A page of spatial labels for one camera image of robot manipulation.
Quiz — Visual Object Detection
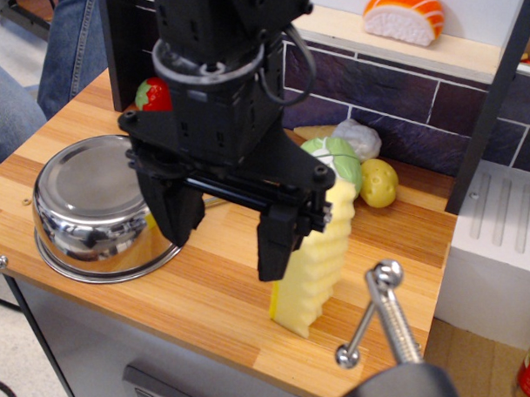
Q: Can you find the toy salmon sushi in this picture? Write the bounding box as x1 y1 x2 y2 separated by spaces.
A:
362 0 446 47

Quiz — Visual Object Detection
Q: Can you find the grey oven control panel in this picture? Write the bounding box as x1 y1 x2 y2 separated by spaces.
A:
122 363 229 397

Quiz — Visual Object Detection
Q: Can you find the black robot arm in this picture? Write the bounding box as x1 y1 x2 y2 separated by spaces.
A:
118 0 335 282

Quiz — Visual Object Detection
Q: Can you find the upside-down stainless steel pot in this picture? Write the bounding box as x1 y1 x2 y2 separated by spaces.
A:
32 135 180 284

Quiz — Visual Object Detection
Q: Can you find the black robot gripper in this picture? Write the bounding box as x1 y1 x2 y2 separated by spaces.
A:
117 76 335 282

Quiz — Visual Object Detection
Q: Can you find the yellow ridged sponge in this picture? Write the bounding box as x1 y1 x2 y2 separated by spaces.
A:
269 178 356 338

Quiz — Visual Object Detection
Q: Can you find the dark grey shelf post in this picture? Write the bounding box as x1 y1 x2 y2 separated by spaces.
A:
446 0 530 214

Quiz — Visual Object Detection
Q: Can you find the light wooden shelf board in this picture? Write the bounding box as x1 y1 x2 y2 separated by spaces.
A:
122 0 530 98

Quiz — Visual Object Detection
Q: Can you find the green toy cabbage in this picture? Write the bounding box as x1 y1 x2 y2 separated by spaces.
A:
301 137 363 197

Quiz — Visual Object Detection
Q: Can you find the white toy garlic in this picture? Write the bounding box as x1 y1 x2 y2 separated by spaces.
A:
332 118 382 162

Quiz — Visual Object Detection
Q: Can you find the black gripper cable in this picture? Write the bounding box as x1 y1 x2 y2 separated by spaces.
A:
256 23 319 108

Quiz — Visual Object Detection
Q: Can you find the person's leg in jeans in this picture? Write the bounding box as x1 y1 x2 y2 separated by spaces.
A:
0 0 107 164

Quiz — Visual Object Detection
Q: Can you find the red toy strawberry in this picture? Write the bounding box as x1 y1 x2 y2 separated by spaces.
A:
134 77 173 111

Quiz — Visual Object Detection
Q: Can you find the yellow toy potato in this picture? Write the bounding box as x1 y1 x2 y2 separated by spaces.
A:
359 158 399 209

